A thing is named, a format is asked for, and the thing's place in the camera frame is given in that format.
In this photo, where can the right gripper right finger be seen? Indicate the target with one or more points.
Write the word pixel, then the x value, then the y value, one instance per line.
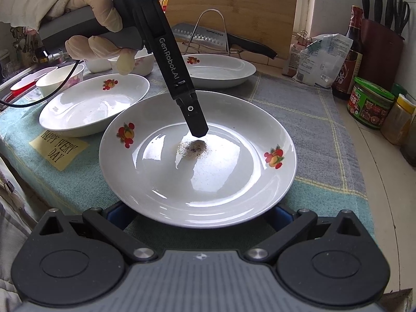
pixel 323 261

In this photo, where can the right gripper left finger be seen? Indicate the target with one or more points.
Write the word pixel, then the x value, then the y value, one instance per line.
pixel 72 260

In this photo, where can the white bowl pink flowers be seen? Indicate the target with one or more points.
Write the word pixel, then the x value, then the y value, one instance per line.
pixel 51 81

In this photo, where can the stained white fruit plate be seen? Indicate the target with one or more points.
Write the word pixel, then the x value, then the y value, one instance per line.
pixel 240 169

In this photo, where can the left hand white glove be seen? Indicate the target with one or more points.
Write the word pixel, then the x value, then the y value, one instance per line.
pixel 95 47

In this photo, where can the grey teal table mat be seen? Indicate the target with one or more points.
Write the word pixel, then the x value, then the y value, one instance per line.
pixel 328 177

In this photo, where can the bamboo cutting board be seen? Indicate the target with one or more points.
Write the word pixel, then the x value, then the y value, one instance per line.
pixel 269 22

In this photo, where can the stainless steel sink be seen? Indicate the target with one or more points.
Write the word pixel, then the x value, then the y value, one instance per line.
pixel 25 81

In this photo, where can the yellow lid spice jar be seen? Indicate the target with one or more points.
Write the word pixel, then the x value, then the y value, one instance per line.
pixel 398 120

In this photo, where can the green lid sauce jar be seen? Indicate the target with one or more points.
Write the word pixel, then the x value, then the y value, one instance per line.
pixel 369 104

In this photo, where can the white plastic food bag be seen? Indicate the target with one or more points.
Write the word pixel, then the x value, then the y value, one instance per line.
pixel 316 61

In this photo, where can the dark soy sauce bottle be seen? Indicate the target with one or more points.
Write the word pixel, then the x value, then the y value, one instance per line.
pixel 343 84

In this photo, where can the dark red knife block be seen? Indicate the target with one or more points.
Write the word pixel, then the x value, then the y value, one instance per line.
pixel 383 41

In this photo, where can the steel kitchen knife black handle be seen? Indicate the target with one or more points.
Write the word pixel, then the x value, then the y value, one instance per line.
pixel 182 31

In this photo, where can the steel wire rack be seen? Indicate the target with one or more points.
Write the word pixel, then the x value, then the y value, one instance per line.
pixel 206 40

